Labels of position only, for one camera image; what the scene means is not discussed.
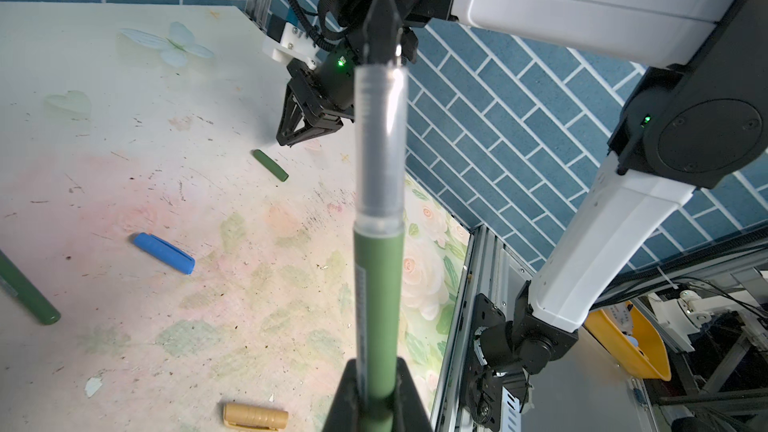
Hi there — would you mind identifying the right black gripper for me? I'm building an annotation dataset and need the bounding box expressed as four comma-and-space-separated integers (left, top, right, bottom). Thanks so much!
276, 41, 357, 147

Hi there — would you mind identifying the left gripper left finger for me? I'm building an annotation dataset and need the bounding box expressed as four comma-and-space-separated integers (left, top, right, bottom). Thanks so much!
322, 359, 362, 432

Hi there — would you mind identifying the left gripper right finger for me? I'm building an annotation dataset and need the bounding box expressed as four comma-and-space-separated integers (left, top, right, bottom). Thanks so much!
392, 357, 433, 432

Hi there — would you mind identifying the green pen cap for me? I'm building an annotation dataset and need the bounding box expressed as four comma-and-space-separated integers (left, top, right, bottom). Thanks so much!
251, 149, 289, 182

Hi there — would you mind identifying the green pen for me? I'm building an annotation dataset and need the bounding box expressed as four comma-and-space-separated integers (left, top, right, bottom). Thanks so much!
354, 0, 408, 431
1, 253, 61, 325

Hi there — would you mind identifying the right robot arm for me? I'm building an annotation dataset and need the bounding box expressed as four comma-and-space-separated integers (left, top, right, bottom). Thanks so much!
277, 0, 767, 372

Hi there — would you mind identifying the tan pen cap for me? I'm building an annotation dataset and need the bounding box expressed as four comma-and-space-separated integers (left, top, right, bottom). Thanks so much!
222, 403, 290, 431

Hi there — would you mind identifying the blue pen cap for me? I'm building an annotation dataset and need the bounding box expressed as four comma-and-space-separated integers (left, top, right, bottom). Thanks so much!
132, 232, 196, 275

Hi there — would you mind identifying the floral table mat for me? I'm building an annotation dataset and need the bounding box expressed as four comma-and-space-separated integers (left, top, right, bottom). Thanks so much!
0, 1, 475, 432

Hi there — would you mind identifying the yellow bin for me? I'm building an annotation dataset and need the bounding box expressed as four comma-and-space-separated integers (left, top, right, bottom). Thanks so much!
584, 302, 672, 381

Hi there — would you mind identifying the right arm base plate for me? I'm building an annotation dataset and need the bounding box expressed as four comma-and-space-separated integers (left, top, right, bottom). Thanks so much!
459, 289, 535, 431

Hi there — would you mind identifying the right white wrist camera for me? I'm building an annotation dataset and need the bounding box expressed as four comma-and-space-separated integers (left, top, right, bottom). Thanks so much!
262, 20, 322, 70

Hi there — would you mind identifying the aluminium mounting rail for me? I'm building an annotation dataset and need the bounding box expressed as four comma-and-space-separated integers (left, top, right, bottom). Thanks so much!
428, 223, 768, 432

